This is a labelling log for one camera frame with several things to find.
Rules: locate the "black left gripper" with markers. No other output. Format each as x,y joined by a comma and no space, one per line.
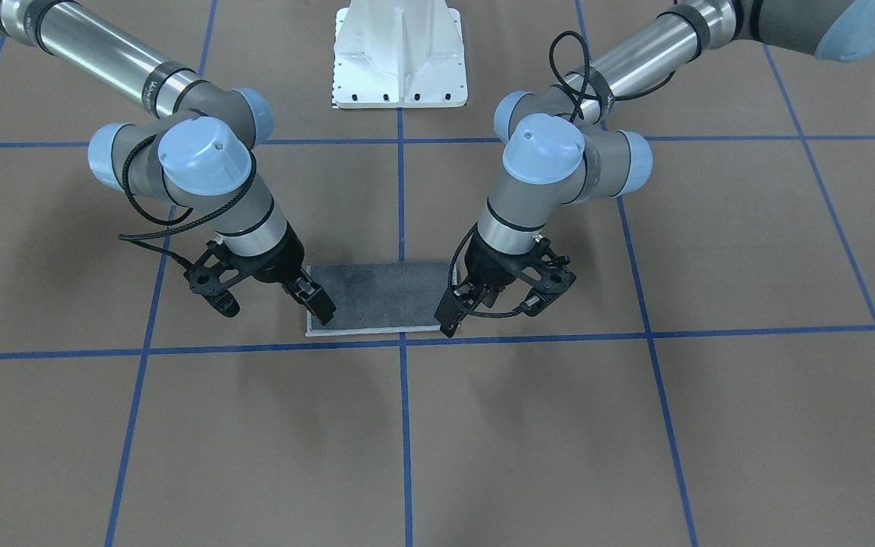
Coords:
485,266

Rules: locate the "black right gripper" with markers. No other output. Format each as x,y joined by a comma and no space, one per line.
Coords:
279,262

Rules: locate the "pink towel with grey back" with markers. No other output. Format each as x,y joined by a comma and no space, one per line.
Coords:
381,298

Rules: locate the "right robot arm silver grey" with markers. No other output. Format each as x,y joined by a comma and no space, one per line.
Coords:
191,171

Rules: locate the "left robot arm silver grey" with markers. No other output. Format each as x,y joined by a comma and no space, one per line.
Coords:
556,153

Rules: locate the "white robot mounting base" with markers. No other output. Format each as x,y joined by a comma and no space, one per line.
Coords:
398,55

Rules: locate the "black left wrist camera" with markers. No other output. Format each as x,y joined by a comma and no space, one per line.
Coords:
548,275

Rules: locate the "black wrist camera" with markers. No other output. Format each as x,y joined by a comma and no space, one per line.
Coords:
548,275
205,278

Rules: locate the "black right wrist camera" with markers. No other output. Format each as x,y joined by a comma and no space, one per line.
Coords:
205,278

